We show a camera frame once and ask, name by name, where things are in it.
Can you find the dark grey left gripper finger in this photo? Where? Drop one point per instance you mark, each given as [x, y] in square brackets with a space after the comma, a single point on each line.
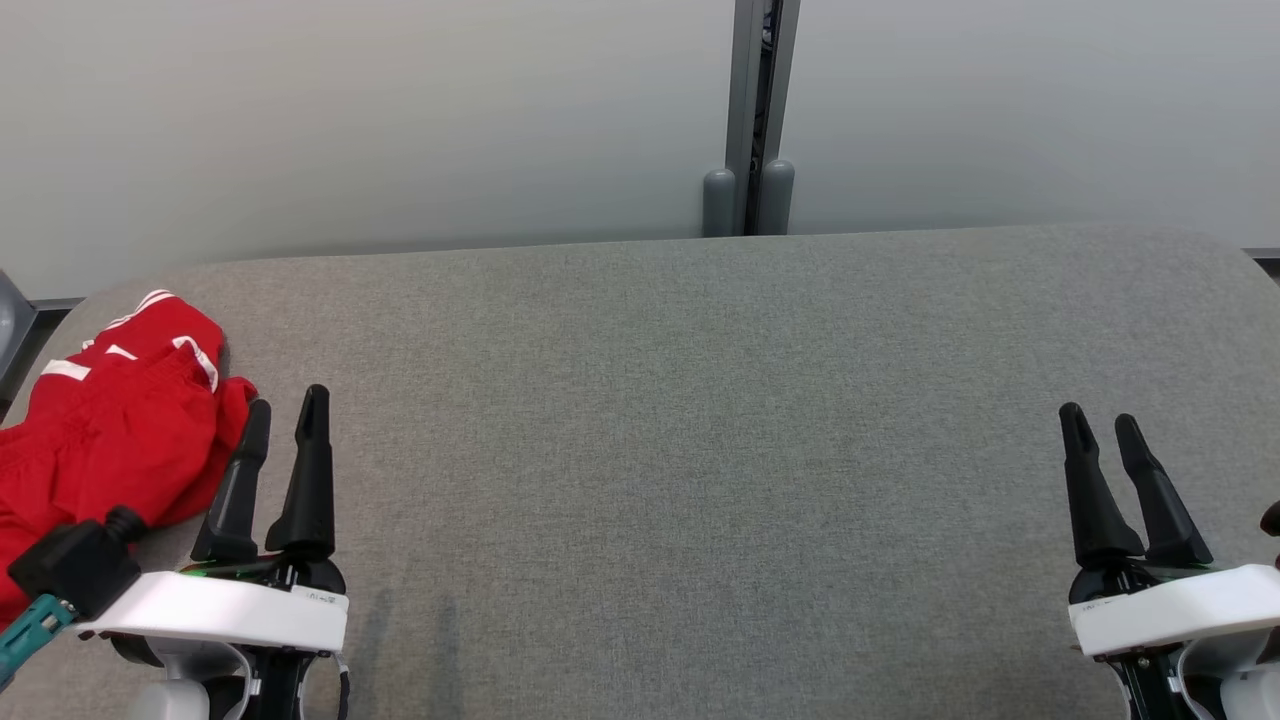
[308, 480]
[237, 490]

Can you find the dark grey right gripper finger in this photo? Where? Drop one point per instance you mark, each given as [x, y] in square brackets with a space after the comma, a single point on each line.
[1160, 500]
[1092, 500]

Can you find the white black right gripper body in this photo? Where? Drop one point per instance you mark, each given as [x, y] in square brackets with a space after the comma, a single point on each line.
[1170, 605]

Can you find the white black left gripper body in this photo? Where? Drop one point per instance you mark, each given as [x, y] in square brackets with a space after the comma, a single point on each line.
[220, 610]

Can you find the red and white jersey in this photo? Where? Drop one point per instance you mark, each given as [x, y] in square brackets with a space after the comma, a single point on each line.
[100, 450]

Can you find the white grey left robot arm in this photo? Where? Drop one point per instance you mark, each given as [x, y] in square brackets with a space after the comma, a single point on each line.
[175, 700]

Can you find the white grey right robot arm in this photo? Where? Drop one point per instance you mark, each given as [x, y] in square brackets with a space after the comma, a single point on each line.
[1235, 685]

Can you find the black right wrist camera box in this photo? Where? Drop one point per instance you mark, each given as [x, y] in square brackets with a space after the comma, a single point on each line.
[1272, 520]

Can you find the slanted grey metal frame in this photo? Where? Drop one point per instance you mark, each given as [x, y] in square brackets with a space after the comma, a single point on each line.
[1262, 254]

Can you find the grey aluminium partition post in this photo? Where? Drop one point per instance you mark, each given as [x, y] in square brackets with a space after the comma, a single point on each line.
[10, 320]
[760, 90]

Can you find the grey rounded post foot cap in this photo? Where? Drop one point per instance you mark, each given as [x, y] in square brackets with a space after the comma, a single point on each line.
[775, 195]
[718, 205]

